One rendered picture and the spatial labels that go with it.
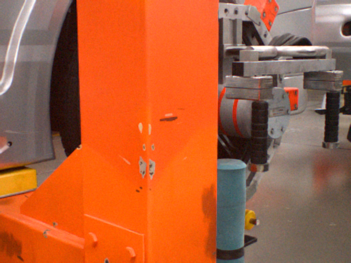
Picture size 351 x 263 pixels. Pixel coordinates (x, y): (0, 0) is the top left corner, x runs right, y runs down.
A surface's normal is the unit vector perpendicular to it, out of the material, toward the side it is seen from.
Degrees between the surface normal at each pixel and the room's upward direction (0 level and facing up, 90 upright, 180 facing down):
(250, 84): 90
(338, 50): 91
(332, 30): 86
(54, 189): 90
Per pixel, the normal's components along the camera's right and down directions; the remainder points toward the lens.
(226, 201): -0.18, 0.15
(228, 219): 0.04, 0.19
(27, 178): 0.74, 0.11
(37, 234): -0.68, 0.12
